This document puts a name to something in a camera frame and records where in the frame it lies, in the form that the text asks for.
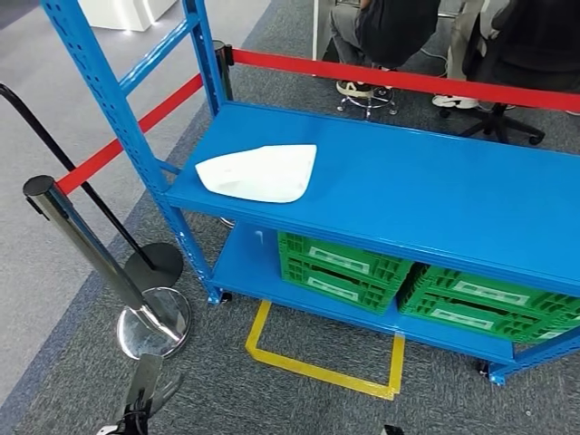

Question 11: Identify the black stanchion with round base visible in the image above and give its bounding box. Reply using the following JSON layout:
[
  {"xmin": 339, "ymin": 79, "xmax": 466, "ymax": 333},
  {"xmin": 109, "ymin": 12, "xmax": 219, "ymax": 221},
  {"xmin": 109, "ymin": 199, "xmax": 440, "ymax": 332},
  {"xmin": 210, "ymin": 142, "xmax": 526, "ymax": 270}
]
[{"xmin": 0, "ymin": 82, "xmax": 185, "ymax": 291}]

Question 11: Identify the white plastic cover panel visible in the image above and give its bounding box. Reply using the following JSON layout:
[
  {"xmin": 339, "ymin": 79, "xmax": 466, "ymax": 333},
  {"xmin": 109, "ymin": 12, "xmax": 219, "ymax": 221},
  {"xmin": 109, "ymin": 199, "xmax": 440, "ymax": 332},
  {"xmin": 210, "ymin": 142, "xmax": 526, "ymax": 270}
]
[{"xmin": 195, "ymin": 143, "xmax": 318, "ymax": 205}]

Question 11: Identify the white desk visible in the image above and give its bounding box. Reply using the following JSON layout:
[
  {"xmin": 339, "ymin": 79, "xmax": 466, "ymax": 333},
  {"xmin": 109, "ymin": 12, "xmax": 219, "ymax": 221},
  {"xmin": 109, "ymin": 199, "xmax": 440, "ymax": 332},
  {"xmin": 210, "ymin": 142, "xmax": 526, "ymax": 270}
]
[{"xmin": 311, "ymin": 0, "xmax": 337, "ymax": 62}]

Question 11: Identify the white platform block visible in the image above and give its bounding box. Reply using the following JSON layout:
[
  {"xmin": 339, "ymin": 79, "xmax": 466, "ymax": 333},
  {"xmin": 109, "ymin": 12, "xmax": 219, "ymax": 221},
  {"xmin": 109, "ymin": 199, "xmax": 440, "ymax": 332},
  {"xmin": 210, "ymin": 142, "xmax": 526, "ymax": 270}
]
[{"xmin": 78, "ymin": 0, "xmax": 179, "ymax": 33}]

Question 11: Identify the green plastic crate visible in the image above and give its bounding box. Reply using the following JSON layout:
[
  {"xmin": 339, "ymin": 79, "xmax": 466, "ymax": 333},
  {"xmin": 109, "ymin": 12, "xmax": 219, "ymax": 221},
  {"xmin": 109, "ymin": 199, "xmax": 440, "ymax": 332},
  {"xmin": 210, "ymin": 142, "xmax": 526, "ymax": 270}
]
[
  {"xmin": 396, "ymin": 263, "xmax": 580, "ymax": 345},
  {"xmin": 277, "ymin": 231, "xmax": 415, "ymax": 317}
]

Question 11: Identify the seated person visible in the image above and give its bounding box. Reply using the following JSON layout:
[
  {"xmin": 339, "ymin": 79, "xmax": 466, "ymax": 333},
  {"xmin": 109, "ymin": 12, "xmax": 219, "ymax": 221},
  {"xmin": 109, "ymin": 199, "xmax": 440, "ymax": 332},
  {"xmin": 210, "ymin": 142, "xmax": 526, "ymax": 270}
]
[{"xmin": 431, "ymin": 0, "xmax": 499, "ymax": 111}]

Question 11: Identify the black stanchion post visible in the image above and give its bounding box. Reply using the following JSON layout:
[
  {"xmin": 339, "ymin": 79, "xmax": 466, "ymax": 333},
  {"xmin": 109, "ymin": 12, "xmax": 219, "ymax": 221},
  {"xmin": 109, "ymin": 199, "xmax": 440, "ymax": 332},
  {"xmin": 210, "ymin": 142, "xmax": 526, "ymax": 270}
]
[{"xmin": 211, "ymin": 40, "xmax": 237, "ymax": 230}]

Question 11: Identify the black office chair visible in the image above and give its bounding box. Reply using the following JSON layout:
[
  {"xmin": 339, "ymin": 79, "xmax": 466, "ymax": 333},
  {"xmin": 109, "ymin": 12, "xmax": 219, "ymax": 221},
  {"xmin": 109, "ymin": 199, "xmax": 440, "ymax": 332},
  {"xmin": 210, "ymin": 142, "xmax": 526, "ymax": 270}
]
[{"xmin": 438, "ymin": 0, "xmax": 580, "ymax": 148}]

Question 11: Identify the black round stool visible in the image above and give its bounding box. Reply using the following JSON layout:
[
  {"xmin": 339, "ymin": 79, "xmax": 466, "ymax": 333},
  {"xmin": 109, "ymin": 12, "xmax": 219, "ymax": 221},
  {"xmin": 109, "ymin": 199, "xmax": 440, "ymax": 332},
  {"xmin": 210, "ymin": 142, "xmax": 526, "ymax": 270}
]
[{"xmin": 336, "ymin": 83, "xmax": 400, "ymax": 121}]

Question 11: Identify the chrome stanchion with round base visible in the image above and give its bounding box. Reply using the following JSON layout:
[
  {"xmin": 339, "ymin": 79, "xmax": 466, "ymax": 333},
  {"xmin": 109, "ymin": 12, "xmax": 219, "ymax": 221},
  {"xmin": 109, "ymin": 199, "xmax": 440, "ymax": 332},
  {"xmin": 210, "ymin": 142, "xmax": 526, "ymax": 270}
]
[{"xmin": 23, "ymin": 174, "xmax": 193, "ymax": 362}]

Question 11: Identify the blue metal shelf rack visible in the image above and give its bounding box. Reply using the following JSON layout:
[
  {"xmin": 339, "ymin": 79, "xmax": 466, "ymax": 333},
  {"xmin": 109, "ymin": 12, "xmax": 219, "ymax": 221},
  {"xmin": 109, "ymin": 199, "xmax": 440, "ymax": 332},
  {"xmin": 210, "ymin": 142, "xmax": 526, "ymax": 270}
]
[{"xmin": 40, "ymin": 0, "xmax": 580, "ymax": 387}]

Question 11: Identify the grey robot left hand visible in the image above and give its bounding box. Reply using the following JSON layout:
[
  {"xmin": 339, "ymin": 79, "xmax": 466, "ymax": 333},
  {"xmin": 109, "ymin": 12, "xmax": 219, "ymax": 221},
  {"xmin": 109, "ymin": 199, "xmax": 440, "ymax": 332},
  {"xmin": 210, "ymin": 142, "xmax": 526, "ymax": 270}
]
[{"xmin": 147, "ymin": 372, "xmax": 185, "ymax": 417}]

